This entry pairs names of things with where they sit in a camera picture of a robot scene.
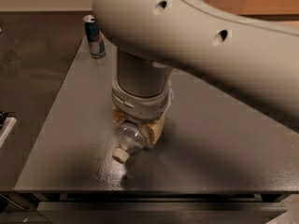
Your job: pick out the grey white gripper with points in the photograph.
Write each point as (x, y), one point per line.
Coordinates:
(141, 107)

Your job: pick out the clear blue-labelled plastic bottle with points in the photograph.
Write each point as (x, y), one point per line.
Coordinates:
(130, 139)

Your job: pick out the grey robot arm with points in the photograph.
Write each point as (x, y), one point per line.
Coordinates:
(255, 61)

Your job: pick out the blue silver energy drink can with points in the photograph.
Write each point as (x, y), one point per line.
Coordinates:
(94, 37)

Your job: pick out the white tray at left edge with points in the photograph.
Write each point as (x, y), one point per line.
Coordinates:
(7, 124)

